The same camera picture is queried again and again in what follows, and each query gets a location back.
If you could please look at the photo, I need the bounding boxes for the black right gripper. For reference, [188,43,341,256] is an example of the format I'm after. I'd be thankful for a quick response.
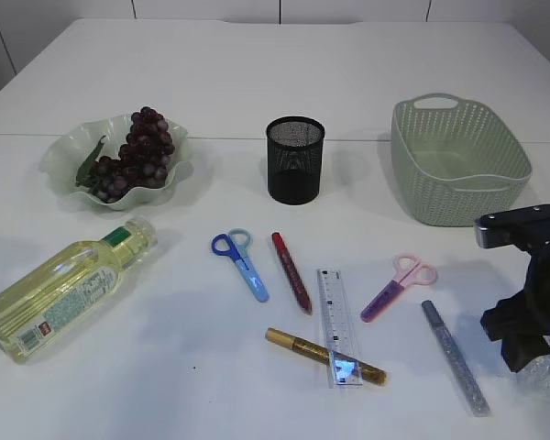
[474,204,550,372]

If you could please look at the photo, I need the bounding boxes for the clear bubble plastic sheet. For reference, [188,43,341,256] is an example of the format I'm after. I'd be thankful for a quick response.
[515,355,550,402]

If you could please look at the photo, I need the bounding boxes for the pink scissors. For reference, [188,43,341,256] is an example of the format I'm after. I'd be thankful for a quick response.
[360,253,438,323]

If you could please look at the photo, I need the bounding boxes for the purple grape bunch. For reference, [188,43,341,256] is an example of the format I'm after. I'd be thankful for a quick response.
[75,106,177,204]

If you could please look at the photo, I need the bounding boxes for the yellow oil bottle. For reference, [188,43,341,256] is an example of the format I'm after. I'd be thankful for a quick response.
[0,217,157,364]

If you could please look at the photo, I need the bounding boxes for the silver glitter pen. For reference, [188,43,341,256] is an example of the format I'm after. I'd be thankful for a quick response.
[421,300,491,417]

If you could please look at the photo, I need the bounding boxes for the gold glitter pen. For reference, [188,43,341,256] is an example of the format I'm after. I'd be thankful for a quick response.
[265,327,387,386]

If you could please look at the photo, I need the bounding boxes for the clear plastic ruler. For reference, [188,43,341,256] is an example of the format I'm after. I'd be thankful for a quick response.
[316,269,364,389]

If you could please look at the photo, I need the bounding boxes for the green plastic basket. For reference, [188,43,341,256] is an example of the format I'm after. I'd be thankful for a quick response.
[390,93,533,227]

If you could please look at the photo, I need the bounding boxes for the red glitter pen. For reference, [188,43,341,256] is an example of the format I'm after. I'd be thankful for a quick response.
[271,232,313,314]

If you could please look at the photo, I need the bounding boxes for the black mesh pen holder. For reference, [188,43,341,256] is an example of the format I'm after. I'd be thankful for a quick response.
[266,115,325,205]

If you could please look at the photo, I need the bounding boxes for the translucent green wavy plate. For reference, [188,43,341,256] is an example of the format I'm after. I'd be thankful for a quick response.
[39,114,193,211]

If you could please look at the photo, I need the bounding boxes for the blue scissors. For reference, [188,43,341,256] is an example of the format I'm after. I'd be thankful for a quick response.
[211,228,270,303]

